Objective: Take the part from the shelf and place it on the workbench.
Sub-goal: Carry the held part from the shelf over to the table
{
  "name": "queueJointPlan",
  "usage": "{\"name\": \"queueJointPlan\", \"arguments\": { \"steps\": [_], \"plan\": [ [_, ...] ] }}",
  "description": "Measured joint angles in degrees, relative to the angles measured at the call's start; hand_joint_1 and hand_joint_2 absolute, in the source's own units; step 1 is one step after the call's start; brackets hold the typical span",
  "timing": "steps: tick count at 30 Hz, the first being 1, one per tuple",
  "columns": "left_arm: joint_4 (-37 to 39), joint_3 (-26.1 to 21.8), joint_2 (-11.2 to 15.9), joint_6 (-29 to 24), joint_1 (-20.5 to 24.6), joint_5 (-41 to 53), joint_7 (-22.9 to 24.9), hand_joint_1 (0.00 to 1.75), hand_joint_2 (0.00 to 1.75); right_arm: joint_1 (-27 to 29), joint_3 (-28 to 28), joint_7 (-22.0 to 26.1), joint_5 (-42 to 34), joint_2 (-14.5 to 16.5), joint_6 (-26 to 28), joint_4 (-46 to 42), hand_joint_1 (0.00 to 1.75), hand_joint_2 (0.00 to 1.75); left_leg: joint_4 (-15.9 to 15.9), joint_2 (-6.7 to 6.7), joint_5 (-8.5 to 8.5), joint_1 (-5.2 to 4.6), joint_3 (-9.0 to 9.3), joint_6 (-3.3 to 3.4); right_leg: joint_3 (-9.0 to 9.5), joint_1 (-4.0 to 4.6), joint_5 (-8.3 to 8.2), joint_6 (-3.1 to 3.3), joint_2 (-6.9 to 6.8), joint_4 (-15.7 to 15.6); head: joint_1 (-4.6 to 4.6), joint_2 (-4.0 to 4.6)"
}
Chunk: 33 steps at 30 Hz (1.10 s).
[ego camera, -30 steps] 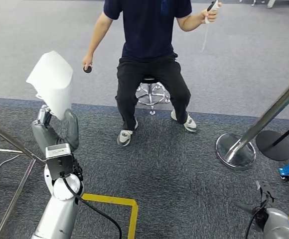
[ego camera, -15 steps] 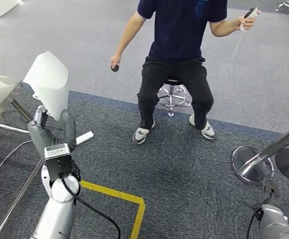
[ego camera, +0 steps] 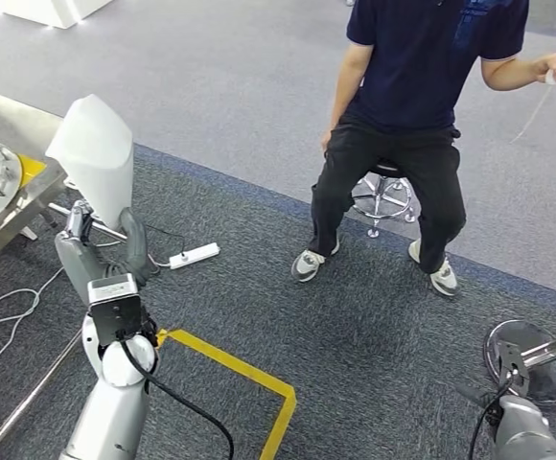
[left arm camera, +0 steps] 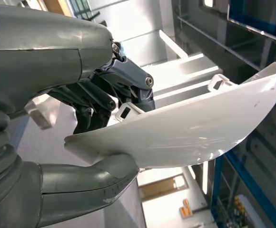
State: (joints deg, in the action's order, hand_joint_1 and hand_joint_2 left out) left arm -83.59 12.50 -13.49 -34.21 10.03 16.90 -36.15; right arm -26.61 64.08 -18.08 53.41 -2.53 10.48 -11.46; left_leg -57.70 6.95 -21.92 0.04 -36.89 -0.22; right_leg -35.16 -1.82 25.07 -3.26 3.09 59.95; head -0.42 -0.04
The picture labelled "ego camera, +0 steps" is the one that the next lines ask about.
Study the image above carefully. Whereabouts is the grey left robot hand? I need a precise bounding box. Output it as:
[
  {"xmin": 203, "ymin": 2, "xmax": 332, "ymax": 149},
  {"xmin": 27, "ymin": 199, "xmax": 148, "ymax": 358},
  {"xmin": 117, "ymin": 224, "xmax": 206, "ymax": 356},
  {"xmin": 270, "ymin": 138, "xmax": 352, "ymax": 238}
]
[{"xmin": 54, "ymin": 199, "xmax": 160, "ymax": 306}]

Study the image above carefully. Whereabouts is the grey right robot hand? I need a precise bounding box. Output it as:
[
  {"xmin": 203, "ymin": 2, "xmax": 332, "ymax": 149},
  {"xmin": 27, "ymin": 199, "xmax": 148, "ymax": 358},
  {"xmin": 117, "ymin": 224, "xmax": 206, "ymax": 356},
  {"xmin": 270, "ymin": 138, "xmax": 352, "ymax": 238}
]
[{"xmin": 455, "ymin": 382, "xmax": 504, "ymax": 426}]

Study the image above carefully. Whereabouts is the white plastic panel part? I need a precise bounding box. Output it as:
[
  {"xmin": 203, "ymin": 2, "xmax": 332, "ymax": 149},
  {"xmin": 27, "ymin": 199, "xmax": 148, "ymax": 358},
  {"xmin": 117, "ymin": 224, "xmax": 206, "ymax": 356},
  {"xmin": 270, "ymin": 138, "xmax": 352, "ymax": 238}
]
[{"xmin": 45, "ymin": 93, "xmax": 135, "ymax": 233}]

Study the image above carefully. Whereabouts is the yellow workbench tape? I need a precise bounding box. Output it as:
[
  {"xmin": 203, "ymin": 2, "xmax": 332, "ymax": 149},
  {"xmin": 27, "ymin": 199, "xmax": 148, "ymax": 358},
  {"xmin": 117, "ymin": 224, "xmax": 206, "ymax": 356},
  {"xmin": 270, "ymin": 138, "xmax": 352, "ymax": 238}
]
[{"xmin": 16, "ymin": 153, "xmax": 48, "ymax": 191}]

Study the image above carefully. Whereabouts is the steel workbench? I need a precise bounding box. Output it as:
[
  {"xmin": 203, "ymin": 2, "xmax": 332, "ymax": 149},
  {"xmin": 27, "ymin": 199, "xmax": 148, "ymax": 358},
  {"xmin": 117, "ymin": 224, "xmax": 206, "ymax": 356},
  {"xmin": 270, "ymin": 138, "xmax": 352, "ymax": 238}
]
[{"xmin": 0, "ymin": 85, "xmax": 135, "ymax": 460}]

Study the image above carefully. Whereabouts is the chrome stanchion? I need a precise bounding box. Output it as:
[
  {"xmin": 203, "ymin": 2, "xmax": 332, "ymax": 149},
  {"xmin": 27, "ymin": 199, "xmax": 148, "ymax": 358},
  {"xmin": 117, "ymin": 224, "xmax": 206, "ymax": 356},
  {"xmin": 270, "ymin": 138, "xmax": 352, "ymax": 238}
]
[{"xmin": 483, "ymin": 319, "xmax": 556, "ymax": 407}]

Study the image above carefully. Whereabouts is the white power strip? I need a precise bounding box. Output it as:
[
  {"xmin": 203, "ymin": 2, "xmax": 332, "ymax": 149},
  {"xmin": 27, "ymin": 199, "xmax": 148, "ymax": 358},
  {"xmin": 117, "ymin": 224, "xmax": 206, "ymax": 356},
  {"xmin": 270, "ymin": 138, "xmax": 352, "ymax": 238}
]
[{"xmin": 168, "ymin": 241, "xmax": 221, "ymax": 271}]

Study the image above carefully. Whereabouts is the yellow floor tape square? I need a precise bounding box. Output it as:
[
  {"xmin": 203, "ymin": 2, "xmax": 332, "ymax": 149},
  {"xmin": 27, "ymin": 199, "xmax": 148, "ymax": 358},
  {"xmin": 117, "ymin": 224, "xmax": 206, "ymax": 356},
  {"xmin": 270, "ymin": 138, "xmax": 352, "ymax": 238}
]
[{"xmin": 155, "ymin": 329, "xmax": 298, "ymax": 460}]

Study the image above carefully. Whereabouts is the chrome stool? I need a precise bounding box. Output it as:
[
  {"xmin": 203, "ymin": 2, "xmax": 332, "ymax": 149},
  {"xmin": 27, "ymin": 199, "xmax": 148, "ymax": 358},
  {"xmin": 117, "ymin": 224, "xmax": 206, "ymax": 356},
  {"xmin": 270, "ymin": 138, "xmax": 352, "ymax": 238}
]
[{"xmin": 352, "ymin": 158, "xmax": 417, "ymax": 241}]

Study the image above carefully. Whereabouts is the person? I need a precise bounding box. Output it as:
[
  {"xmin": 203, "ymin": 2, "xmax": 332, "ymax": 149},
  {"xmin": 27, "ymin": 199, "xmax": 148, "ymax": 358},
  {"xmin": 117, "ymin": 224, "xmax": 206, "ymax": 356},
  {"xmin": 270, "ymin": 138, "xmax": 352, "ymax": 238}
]
[{"xmin": 291, "ymin": 0, "xmax": 556, "ymax": 300}]

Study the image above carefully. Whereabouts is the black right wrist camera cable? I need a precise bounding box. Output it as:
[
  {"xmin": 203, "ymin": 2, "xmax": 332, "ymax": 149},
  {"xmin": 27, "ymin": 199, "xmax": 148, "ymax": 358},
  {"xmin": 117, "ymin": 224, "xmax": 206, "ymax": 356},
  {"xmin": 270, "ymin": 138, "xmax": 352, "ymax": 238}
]
[{"xmin": 467, "ymin": 374, "xmax": 514, "ymax": 460}]

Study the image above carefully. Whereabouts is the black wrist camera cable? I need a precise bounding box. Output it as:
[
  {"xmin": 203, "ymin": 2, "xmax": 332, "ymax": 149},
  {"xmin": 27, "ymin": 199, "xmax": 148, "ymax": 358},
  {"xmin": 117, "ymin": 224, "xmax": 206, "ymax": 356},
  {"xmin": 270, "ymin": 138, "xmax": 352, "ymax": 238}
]
[
  {"xmin": 467, "ymin": 374, "xmax": 514, "ymax": 460},
  {"xmin": 119, "ymin": 339, "xmax": 235, "ymax": 460}
]

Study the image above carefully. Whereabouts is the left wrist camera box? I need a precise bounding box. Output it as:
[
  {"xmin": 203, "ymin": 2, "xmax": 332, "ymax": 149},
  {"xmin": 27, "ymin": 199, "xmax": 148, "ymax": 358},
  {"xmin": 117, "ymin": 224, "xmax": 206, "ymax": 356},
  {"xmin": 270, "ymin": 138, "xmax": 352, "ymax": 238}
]
[{"xmin": 87, "ymin": 272, "xmax": 144, "ymax": 347}]

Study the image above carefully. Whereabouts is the white floor cable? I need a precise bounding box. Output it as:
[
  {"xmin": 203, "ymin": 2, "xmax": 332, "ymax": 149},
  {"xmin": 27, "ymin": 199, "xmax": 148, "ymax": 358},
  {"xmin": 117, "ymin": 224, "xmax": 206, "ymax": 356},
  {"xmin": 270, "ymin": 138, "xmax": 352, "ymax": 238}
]
[{"xmin": 0, "ymin": 266, "xmax": 67, "ymax": 398}]

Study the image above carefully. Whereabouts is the black left wrist camera cable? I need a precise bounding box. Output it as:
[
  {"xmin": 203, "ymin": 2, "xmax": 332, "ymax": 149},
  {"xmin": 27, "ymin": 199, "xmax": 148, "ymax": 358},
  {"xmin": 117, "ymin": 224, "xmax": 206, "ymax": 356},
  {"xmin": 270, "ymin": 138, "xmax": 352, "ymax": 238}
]
[{"xmin": 119, "ymin": 339, "xmax": 235, "ymax": 460}]

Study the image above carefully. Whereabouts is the white phone cable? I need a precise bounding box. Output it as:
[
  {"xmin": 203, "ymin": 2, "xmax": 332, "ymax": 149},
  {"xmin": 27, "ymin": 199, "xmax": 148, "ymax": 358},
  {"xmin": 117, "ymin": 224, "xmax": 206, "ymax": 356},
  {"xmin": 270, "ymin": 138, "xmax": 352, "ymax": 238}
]
[{"xmin": 511, "ymin": 68, "xmax": 556, "ymax": 144}]

